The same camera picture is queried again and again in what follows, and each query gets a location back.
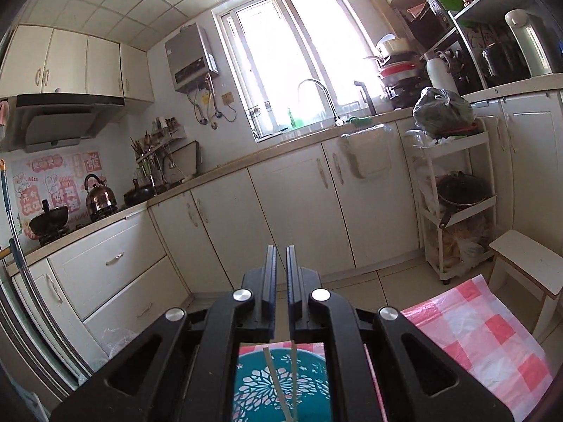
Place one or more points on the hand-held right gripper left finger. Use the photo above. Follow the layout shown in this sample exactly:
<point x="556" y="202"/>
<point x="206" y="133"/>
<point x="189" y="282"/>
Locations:
<point x="269" y="290"/>

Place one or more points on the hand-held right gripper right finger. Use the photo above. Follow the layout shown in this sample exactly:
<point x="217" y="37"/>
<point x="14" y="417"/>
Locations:
<point x="291" y="290"/>

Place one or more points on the pale bamboo chopstick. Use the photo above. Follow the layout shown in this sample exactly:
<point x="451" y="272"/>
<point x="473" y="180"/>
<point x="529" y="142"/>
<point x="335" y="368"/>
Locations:
<point x="275" y="382"/>

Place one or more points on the blue perforated plastic basket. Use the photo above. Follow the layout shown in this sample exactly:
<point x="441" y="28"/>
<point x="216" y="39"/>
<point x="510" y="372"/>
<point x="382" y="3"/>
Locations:
<point x="310" y="387"/>

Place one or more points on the cream sink base cabinet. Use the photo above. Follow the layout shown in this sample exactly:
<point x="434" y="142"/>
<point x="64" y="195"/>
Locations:
<point x="290" y="202"/>

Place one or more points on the cream hanging waste bin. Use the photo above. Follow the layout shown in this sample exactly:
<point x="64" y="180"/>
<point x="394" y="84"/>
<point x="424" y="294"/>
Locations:
<point x="369" y="158"/>

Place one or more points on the grey metal tray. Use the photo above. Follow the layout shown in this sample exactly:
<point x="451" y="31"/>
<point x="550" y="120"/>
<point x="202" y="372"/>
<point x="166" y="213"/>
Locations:
<point x="187" y="160"/>

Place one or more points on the cream stove base cabinet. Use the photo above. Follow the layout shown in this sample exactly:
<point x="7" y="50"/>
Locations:
<point x="110" y="281"/>

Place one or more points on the black frying pan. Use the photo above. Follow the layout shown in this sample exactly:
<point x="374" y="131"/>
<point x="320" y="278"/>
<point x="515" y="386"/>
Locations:
<point x="138" y="194"/>

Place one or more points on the waste bin with clear bag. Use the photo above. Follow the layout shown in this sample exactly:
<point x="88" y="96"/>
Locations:
<point x="114" y="347"/>

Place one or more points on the white plastic bag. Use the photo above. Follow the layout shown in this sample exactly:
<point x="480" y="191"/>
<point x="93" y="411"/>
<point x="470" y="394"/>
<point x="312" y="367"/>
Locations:
<point x="426" y="189"/>

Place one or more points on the green bottle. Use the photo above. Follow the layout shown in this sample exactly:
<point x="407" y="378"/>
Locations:
<point x="290" y="118"/>

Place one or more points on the clear plastic bag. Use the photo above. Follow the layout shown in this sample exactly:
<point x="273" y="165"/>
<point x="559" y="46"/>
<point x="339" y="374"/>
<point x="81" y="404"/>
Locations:
<point x="459" y="246"/>

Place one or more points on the green cloth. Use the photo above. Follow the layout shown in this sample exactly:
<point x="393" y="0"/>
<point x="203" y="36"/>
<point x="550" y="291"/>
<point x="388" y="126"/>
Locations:
<point x="358" y="119"/>

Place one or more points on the red white checkered tablecloth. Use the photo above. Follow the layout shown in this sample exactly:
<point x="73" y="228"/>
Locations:
<point x="475" y="338"/>

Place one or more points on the steel kettle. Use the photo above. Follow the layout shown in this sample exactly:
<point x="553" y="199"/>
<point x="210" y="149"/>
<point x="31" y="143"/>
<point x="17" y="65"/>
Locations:
<point x="100" y="200"/>

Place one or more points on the black gas stove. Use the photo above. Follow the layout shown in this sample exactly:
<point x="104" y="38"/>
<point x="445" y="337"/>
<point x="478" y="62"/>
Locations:
<point x="83" y="227"/>

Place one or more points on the chrome curved faucet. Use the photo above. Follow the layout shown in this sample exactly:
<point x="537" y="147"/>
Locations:
<point x="327" y="96"/>

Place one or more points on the black pan with glass lid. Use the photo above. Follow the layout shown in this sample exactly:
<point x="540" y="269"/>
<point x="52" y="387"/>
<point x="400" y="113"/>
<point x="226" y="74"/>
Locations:
<point x="462" y="189"/>

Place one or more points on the dark slim tap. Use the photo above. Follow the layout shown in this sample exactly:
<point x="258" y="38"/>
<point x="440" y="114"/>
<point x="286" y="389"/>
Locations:
<point x="369" y="101"/>

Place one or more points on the white shelf trolley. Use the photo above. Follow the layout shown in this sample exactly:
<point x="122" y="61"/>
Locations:
<point x="459" y="146"/>

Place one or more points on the black wok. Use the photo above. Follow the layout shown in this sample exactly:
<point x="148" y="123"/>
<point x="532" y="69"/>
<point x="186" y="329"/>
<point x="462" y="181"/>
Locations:
<point x="48" y="220"/>

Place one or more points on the bagged green vegetables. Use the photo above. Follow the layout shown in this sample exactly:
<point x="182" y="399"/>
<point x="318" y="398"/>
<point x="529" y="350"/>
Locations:
<point x="442" y="112"/>

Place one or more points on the white wooden stool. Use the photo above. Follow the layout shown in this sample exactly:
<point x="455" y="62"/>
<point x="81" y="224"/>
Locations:
<point x="523" y="250"/>

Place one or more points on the white framed window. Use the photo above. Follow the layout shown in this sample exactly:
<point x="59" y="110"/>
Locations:
<point x="264" y="52"/>

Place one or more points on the stack of pots and bowls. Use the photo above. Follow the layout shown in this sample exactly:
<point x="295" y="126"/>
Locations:
<point x="398" y="74"/>

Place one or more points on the grey gas water heater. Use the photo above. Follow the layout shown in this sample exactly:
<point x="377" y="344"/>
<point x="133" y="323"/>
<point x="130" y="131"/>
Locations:
<point x="189" y="59"/>

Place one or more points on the white thermos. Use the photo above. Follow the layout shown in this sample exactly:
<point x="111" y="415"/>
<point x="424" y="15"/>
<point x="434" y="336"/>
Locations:
<point x="440" y="74"/>

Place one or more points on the cream microwave base cabinet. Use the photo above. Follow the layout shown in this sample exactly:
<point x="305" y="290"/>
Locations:
<point x="528" y="162"/>

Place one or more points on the black range hood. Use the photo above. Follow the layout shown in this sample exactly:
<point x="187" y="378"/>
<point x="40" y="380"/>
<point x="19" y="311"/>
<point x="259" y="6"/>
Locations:
<point x="57" y="118"/>

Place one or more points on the black microwave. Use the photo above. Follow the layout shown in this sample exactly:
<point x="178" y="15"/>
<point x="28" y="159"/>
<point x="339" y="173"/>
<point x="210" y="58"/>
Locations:
<point x="433" y="26"/>

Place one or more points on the black cooking pot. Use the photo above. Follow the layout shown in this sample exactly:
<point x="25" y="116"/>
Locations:
<point x="501" y="63"/>

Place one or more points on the green box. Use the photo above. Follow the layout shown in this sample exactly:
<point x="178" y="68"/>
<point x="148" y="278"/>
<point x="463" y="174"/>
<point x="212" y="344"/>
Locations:
<point x="448" y="0"/>

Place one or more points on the white electric thermo pot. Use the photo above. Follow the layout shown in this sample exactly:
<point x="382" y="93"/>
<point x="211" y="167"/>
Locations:
<point x="525" y="44"/>

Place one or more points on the white countertop storage rack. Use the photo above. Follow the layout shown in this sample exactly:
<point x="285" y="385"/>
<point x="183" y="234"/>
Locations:
<point x="484" y="4"/>

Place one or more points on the wall utensil rack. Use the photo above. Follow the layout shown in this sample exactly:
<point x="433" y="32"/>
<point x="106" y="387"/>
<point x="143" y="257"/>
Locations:
<point x="158" y="138"/>

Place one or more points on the beige wall socket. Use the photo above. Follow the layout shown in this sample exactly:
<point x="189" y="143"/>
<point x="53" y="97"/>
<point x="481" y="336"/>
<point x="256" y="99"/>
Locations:
<point x="227" y="98"/>

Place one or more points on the pink wall stickers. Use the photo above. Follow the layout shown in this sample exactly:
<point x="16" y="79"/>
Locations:
<point x="66" y="171"/>

